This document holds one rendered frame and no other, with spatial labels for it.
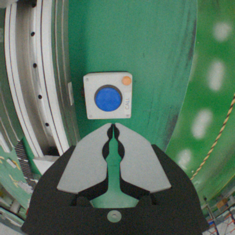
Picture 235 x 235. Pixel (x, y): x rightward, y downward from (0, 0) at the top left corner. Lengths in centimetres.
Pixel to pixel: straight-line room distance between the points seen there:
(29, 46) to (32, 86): 8
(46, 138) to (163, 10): 39
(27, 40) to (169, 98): 33
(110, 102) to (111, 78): 4
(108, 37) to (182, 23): 17
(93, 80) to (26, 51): 15
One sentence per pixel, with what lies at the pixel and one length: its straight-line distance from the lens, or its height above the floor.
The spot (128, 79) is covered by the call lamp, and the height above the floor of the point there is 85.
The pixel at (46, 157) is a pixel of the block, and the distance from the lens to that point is 29.
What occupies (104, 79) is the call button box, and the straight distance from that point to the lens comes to 20.
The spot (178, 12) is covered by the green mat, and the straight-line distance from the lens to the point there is 32.
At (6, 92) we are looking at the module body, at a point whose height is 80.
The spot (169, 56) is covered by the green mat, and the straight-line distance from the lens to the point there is 28.
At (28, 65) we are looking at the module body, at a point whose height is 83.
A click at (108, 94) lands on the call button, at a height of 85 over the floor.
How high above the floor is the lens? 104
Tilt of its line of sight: 62 degrees down
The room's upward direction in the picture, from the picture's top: 176 degrees clockwise
